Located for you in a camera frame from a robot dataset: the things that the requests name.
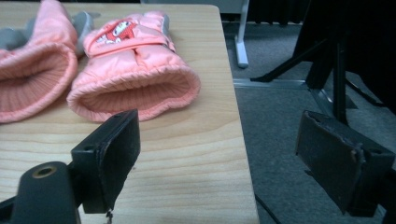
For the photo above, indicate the black tripod stand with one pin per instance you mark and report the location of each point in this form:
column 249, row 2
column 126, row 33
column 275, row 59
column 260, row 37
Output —
column 339, row 62

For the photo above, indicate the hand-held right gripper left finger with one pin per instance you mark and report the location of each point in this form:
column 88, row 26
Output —
column 109, row 161

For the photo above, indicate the pink padded glove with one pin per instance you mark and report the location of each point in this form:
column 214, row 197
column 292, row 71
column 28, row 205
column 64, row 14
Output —
column 137, row 71
column 40, row 62

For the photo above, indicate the dark curtain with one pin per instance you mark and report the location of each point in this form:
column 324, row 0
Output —
column 274, row 11

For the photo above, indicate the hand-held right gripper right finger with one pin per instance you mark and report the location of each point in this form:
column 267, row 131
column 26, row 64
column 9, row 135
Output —
column 330, row 155

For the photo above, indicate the metal floor rail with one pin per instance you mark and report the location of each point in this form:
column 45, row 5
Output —
column 271, row 83

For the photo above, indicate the white metal stand leg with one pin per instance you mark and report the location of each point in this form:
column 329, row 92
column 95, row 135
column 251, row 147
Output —
column 241, row 46

